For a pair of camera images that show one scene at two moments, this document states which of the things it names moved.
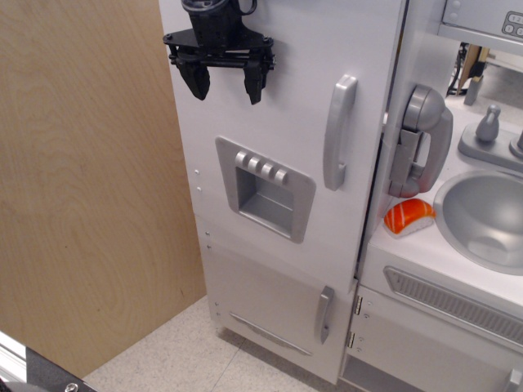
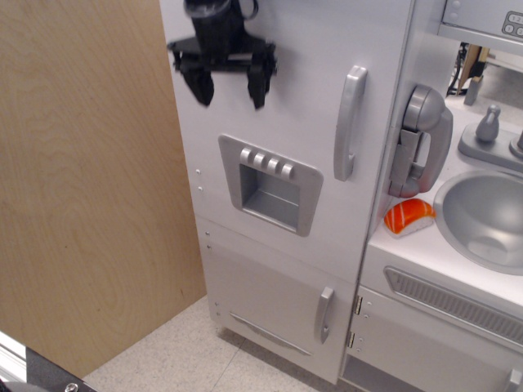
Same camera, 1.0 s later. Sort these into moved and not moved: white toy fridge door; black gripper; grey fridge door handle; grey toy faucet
Moved: grey fridge door handle
Not moved: grey toy faucet; white toy fridge door; black gripper
